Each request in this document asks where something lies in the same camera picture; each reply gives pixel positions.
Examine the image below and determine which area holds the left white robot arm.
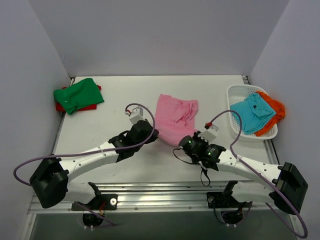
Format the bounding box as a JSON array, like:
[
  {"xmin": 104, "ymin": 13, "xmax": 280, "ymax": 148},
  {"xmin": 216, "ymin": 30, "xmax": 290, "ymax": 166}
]
[{"xmin": 29, "ymin": 120, "xmax": 159, "ymax": 210}]

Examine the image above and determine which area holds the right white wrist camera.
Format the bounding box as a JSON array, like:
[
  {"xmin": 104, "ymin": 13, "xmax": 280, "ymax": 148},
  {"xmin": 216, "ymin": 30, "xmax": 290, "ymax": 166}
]
[{"xmin": 198, "ymin": 122, "xmax": 219, "ymax": 143}]

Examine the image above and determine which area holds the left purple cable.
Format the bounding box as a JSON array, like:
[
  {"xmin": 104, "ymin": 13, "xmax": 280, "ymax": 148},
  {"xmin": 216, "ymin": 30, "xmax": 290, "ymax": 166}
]
[{"xmin": 13, "ymin": 103, "xmax": 157, "ymax": 227}]

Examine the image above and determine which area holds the green folded t-shirt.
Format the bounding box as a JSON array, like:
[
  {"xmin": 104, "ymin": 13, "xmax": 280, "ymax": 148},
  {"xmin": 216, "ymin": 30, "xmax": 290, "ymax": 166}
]
[{"xmin": 53, "ymin": 77, "xmax": 105, "ymax": 116}]

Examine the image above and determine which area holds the pink t-shirt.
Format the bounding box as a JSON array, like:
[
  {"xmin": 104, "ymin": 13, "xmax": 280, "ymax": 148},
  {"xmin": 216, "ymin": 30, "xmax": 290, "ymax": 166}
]
[{"xmin": 155, "ymin": 94, "xmax": 199, "ymax": 147}]

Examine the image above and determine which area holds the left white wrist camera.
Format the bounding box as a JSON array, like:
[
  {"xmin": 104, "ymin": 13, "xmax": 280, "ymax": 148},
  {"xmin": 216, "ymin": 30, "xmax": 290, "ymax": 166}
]
[{"xmin": 124, "ymin": 106, "xmax": 144, "ymax": 125}]

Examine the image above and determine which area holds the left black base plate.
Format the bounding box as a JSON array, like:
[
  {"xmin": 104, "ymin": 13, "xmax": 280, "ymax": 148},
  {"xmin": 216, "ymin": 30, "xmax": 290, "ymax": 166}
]
[{"xmin": 69, "ymin": 193, "xmax": 118, "ymax": 211}]

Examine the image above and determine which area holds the turquoise t-shirt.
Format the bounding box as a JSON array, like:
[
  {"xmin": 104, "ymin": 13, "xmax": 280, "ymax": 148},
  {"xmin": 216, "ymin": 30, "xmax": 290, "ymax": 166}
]
[{"xmin": 230, "ymin": 93, "xmax": 276, "ymax": 135}]

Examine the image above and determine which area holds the purple cable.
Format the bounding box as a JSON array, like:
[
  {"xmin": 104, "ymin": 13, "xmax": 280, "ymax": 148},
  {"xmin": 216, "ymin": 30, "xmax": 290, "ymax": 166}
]
[
  {"xmin": 13, "ymin": 103, "xmax": 157, "ymax": 227},
  {"xmin": 203, "ymin": 109, "xmax": 308, "ymax": 239}
]

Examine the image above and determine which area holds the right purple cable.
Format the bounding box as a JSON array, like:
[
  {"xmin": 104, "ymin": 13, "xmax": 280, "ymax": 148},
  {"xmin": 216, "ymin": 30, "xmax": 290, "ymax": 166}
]
[{"xmin": 203, "ymin": 109, "xmax": 308, "ymax": 239}]

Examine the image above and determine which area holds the red folded t-shirt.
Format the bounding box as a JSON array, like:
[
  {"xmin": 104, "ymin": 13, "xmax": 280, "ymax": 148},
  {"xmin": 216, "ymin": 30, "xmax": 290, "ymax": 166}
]
[{"xmin": 55, "ymin": 85, "xmax": 102, "ymax": 113}]

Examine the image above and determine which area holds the aluminium rail frame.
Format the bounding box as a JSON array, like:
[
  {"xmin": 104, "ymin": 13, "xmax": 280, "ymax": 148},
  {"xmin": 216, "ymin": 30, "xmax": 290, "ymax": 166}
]
[{"xmin": 27, "ymin": 74, "xmax": 300, "ymax": 216}]

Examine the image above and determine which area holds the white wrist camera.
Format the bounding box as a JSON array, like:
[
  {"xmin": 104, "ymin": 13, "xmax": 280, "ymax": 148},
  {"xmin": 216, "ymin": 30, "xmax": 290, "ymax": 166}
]
[
  {"xmin": 198, "ymin": 122, "xmax": 219, "ymax": 143},
  {"xmin": 124, "ymin": 106, "xmax": 144, "ymax": 125}
]

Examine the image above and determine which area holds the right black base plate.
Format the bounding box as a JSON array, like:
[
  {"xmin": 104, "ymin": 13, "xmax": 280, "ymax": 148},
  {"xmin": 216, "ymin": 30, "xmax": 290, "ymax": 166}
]
[{"xmin": 206, "ymin": 191, "xmax": 251, "ymax": 209}]

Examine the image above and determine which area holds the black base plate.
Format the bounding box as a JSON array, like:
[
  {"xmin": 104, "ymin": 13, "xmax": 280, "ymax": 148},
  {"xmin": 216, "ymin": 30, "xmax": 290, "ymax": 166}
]
[
  {"xmin": 69, "ymin": 193, "xmax": 118, "ymax": 211},
  {"xmin": 206, "ymin": 191, "xmax": 251, "ymax": 209}
]

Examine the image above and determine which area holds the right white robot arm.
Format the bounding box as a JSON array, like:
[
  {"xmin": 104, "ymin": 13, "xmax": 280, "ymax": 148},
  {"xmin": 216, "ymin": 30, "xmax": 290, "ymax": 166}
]
[{"xmin": 178, "ymin": 131, "xmax": 308, "ymax": 215}]

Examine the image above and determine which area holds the orange t-shirt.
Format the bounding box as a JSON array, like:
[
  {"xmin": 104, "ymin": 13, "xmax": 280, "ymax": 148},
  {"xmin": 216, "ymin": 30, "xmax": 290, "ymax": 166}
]
[{"xmin": 254, "ymin": 91, "xmax": 286, "ymax": 137}]

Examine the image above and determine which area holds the white perforated plastic basket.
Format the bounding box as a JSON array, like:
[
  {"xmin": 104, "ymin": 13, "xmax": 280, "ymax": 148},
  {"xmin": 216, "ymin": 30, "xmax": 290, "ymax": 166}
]
[{"xmin": 226, "ymin": 85, "xmax": 285, "ymax": 142}]

